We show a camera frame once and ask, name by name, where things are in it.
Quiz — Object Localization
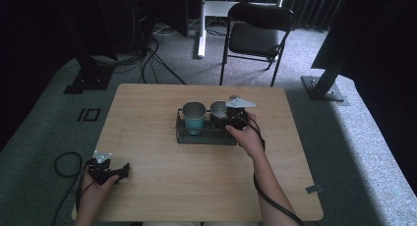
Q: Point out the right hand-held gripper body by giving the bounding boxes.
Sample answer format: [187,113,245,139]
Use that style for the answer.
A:
[224,96,257,132]

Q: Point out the dark wire basket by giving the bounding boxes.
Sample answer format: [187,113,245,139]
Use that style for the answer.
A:
[175,107,240,146]

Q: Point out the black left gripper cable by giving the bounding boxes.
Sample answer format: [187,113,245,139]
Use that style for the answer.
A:
[51,151,90,226]

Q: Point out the black stand with metal base plate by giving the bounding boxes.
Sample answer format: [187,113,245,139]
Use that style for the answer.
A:
[300,38,350,103]

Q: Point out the teal metal cup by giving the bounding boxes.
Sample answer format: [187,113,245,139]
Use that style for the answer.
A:
[182,100,208,137]

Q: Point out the white desk frame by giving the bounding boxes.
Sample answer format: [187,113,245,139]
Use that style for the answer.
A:
[195,0,286,59]

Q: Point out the brown metal cup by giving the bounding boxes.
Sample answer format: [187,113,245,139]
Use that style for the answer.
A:
[208,100,230,129]

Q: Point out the black folding chair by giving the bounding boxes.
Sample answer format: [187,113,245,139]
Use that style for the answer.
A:
[218,2,296,87]

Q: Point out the black stand with square base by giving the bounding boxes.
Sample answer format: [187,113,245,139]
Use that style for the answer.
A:
[48,0,116,95]

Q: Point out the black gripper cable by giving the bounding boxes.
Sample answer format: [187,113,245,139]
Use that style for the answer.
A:
[236,115,307,226]
[51,151,90,226]

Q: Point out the person's right hand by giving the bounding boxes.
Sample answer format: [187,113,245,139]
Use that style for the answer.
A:
[224,111,267,161]

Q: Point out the dark pleated curtain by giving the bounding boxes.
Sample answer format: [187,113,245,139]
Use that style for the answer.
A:
[229,0,350,32]

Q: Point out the black floor cables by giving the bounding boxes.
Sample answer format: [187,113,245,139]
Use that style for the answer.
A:
[91,9,188,86]

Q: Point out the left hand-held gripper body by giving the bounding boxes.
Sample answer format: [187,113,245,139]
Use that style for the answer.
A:
[87,149,116,187]

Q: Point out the person's left hand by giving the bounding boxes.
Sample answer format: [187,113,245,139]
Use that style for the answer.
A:
[79,172,120,208]

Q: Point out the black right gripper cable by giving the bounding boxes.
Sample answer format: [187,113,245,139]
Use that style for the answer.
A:
[236,115,307,226]

